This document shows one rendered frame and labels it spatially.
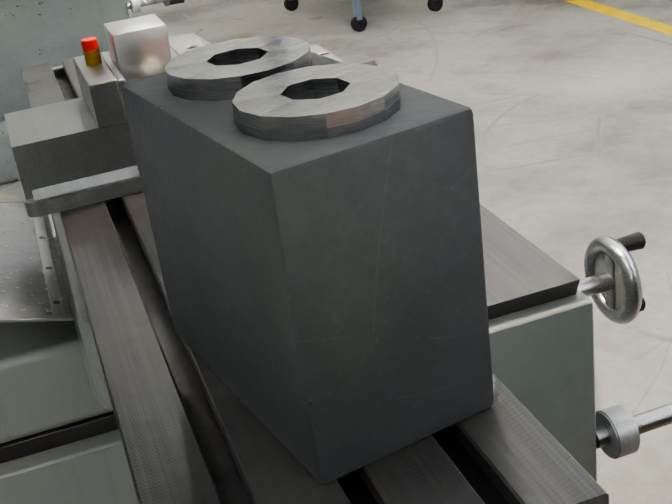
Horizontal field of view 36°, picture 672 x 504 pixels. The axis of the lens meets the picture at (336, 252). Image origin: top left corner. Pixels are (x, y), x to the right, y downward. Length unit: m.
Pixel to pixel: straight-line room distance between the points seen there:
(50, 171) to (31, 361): 0.18
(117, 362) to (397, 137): 0.30
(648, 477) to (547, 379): 0.89
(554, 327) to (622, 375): 1.18
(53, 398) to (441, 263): 0.56
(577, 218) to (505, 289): 1.90
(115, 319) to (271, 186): 0.33
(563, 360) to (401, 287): 0.67
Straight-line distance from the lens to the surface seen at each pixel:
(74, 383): 1.04
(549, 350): 1.19
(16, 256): 1.12
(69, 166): 1.03
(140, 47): 1.04
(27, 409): 1.05
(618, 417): 1.30
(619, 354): 2.43
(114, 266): 0.88
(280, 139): 0.53
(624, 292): 1.36
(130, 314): 0.80
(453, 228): 0.56
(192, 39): 1.11
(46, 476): 1.08
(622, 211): 3.10
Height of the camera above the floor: 1.29
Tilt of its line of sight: 26 degrees down
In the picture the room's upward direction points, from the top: 8 degrees counter-clockwise
